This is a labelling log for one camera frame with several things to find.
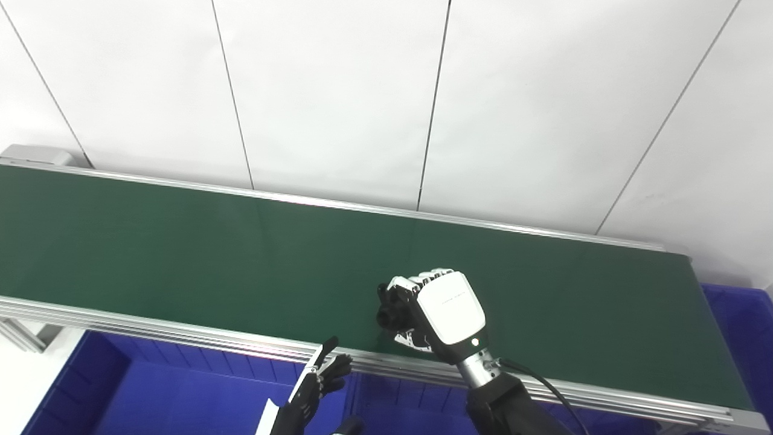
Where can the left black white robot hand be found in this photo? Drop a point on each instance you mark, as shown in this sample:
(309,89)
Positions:
(308,393)

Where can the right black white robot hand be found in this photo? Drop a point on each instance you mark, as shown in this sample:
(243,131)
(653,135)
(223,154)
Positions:
(453,314)

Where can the black flanged metal part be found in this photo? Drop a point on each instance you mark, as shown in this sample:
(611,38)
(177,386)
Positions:
(395,311)

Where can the blue plastic bin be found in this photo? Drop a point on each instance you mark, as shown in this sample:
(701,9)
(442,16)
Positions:
(743,338)
(416,411)
(169,399)

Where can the green conveyor belt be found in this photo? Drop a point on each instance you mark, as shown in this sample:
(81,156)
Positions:
(211,266)

